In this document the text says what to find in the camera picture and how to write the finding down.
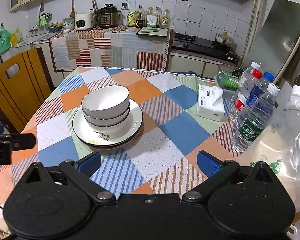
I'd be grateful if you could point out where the white plate black rim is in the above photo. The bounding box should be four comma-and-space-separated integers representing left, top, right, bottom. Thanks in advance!
72, 99, 143, 147

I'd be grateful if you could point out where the white ribbed bowl black rim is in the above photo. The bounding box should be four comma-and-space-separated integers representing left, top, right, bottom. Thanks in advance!
81, 85, 130, 119

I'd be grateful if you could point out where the pink rabbit lovely bear plate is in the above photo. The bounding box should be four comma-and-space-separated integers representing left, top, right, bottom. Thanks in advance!
88, 125, 144, 151

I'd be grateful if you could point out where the patchwork table cloth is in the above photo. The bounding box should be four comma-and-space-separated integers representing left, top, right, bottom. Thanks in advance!
0, 67, 234, 218

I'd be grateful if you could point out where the yellow wooden chair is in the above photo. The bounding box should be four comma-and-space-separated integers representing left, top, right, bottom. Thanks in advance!
0, 48, 55, 133

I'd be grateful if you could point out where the white tissue pack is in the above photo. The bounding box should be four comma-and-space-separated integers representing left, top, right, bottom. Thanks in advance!
197, 85, 225, 122

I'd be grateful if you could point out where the green label water bottle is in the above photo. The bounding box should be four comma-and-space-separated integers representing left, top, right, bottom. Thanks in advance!
232, 83, 280, 153

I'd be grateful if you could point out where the red cap water bottle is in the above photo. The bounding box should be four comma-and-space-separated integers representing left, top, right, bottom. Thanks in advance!
230, 69, 262, 124

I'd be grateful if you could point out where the green dish basket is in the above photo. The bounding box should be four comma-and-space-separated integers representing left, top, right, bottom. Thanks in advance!
217, 64, 243, 90

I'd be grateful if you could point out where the blue cap water bottle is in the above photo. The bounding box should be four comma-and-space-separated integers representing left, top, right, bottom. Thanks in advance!
234, 72, 274, 133

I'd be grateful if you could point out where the white cap water bottle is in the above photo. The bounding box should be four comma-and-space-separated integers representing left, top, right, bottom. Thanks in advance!
238, 61, 260, 89

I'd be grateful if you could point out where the green plastic bag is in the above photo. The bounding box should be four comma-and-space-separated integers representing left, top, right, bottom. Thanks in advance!
0, 23, 11, 53

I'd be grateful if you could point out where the white cap plastic jug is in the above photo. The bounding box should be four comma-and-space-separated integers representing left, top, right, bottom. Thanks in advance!
283, 86, 300, 116

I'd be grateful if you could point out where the striped counter cloth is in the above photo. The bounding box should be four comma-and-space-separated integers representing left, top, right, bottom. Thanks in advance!
49, 25, 171, 72

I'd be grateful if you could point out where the black gas stove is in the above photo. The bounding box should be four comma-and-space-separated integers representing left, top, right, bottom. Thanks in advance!
172, 33, 239, 64

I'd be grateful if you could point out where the white cooking pot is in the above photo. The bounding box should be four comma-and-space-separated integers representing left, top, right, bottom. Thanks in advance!
215, 31, 234, 46

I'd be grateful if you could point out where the white rice cooker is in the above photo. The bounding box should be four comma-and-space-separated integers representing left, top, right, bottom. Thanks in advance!
75, 12, 96, 30

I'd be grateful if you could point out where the cutting board on counter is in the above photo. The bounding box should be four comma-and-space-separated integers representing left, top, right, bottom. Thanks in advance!
136, 27, 168, 37

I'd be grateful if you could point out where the dark electric pressure cooker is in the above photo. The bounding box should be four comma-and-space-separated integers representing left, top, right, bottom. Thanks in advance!
94, 3, 120, 29

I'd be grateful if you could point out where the yellow oil bottle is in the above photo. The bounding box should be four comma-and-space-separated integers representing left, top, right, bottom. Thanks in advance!
135, 5, 145, 28

